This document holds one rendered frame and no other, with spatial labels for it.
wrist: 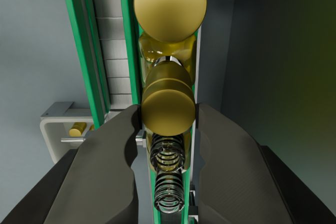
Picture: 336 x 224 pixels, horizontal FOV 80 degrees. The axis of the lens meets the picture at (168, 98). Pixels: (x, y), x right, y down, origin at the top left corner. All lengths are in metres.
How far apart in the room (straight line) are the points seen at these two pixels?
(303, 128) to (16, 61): 0.64
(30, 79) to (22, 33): 0.12
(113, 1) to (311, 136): 0.34
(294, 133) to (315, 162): 0.03
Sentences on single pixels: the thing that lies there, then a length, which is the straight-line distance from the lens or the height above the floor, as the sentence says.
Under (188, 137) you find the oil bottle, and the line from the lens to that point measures 0.25.
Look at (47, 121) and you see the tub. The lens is 0.60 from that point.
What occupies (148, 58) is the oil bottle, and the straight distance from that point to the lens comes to 0.18.
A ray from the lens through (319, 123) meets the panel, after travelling 0.20.
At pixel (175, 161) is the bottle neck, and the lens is 0.18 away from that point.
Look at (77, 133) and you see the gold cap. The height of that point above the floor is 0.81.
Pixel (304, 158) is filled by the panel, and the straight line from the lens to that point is 0.22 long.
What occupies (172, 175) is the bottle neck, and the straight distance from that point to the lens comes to 0.22.
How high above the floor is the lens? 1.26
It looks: 62 degrees down
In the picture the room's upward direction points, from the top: 180 degrees counter-clockwise
